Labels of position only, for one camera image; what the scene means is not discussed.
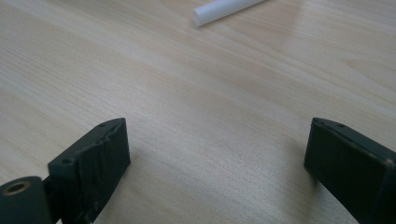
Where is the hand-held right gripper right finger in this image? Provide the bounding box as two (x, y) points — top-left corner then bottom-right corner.
(304, 117), (396, 224)

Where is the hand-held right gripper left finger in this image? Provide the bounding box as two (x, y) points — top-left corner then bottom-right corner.
(47, 117), (132, 224)

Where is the white tube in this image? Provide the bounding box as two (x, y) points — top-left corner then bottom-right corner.
(192, 0), (269, 28)

